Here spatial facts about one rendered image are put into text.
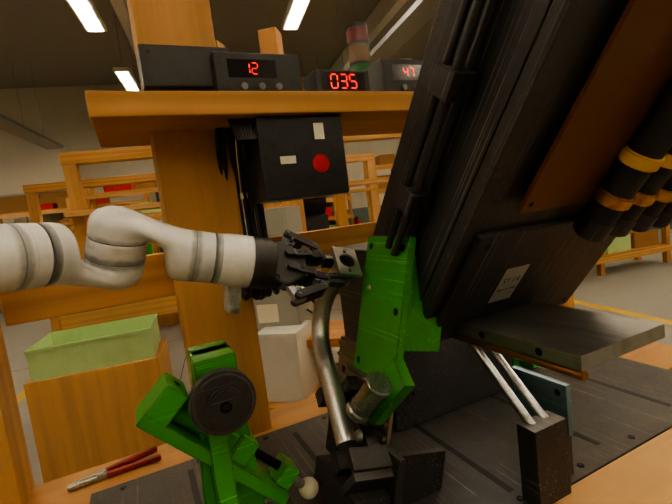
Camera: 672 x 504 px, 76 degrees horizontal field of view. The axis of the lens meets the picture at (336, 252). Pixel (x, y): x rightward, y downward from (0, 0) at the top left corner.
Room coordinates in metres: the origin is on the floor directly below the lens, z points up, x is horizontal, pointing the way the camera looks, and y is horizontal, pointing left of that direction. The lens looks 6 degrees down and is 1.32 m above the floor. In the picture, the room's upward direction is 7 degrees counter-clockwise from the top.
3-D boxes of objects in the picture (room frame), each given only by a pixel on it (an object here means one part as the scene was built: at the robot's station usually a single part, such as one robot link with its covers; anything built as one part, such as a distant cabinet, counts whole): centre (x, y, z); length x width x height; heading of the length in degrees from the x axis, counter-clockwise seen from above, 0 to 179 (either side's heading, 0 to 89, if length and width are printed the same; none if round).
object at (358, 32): (1.04, -0.11, 1.71); 0.05 x 0.05 x 0.04
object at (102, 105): (0.95, -0.02, 1.52); 0.90 x 0.25 x 0.04; 115
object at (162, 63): (0.79, 0.23, 1.59); 0.15 x 0.07 x 0.07; 115
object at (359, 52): (1.04, -0.11, 1.67); 0.05 x 0.05 x 0.05
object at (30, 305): (1.05, 0.03, 1.23); 1.30 x 0.05 x 0.09; 115
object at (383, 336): (0.63, -0.09, 1.17); 0.13 x 0.12 x 0.20; 115
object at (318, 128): (0.86, 0.06, 1.42); 0.17 x 0.12 x 0.15; 115
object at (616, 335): (0.66, -0.24, 1.11); 0.39 x 0.16 x 0.03; 25
